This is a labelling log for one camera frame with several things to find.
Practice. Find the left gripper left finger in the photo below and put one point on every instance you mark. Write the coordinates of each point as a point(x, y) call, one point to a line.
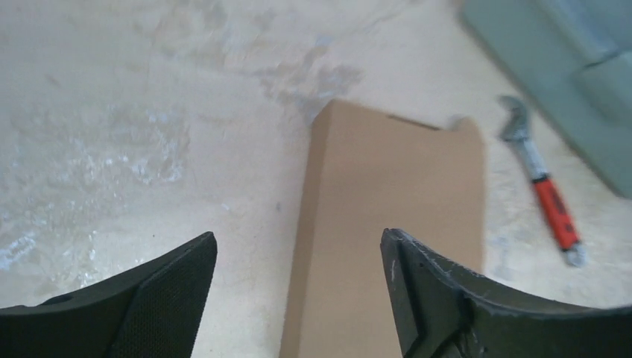
point(152, 310)

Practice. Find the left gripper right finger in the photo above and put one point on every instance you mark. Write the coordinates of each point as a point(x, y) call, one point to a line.
point(443, 309)

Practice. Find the brown cardboard box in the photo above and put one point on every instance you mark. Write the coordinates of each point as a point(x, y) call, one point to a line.
point(368, 171)

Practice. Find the translucent green plastic toolbox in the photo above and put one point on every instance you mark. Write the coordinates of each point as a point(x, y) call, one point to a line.
point(573, 58)

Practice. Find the red handled adjustable wrench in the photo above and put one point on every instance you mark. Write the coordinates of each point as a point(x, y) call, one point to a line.
point(517, 134)

